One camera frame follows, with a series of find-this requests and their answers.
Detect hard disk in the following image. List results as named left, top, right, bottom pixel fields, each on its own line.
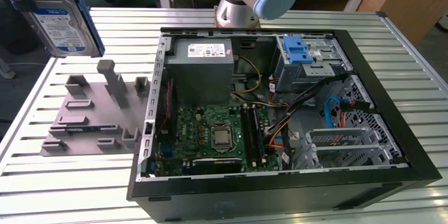
left=10, top=0, right=107, bottom=59

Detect blue data wire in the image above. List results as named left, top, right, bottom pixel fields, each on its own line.
left=324, top=97, right=351, bottom=130

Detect black orange power wire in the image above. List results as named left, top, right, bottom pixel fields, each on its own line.
left=338, top=100, right=378, bottom=130

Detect silver disk bay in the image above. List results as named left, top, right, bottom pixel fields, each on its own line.
left=296, top=128, right=402, bottom=169

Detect grey parts rack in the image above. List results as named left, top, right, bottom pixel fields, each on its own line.
left=40, top=60, right=154, bottom=158

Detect grey power supply unit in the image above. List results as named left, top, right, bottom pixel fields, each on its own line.
left=164, top=37, right=236, bottom=108

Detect green motherboard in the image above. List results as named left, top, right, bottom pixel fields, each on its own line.
left=154, top=104, right=282, bottom=176

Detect CPU socket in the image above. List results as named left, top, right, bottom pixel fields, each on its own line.
left=208, top=123, right=238, bottom=154

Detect blue drive latch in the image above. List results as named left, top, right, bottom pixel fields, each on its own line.
left=284, top=36, right=314, bottom=65

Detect silver CPU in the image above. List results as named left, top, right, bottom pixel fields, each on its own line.
left=212, top=129, right=232, bottom=148

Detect black RAM slot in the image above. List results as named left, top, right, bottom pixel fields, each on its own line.
left=250, top=104, right=267, bottom=164
left=242, top=104, right=258, bottom=166

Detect black graphics card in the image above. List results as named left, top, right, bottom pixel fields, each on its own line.
left=182, top=157, right=243, bottom=175

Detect silver optical drive cage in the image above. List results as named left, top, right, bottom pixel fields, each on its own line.
left=272, top=35, right=354, bottom=93

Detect black open PC case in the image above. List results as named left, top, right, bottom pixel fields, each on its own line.
left=126, top=27, right=444, bottom=222

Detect yellow wire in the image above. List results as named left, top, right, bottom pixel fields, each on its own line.
left=232, top=55, right=263, bottom=95

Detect black wire bundle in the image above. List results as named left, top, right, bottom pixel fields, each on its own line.
left=279, top=73, right=356, bottom=120

